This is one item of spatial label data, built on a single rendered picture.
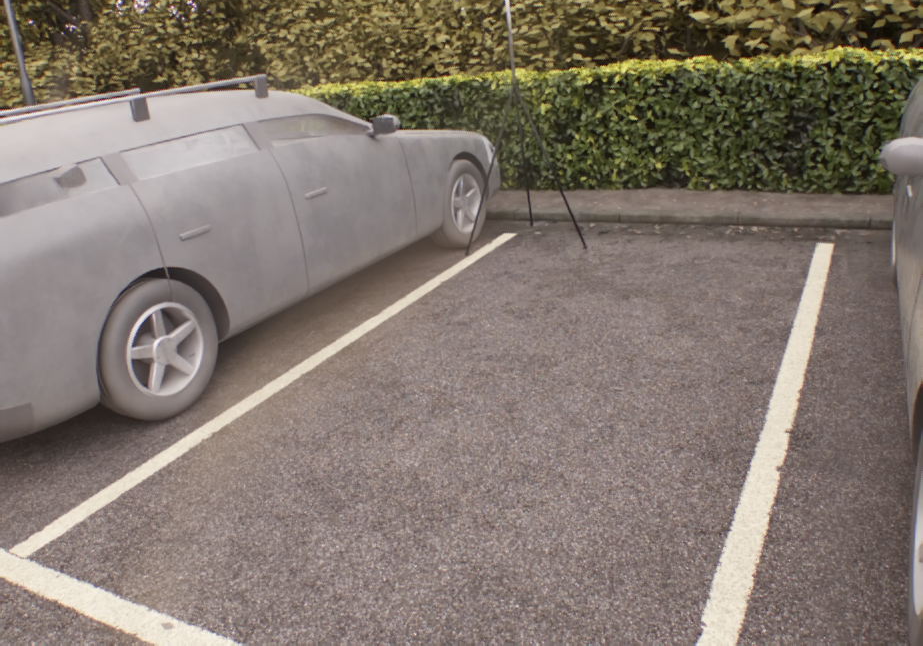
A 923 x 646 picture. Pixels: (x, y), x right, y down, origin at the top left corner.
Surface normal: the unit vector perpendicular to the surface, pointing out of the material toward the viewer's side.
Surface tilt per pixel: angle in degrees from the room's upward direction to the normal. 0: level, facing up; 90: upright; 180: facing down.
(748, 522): 0
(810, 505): 0
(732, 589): 0
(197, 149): 56
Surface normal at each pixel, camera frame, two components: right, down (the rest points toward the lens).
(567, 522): -0.11, -0.94
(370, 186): 0.85, -0.04
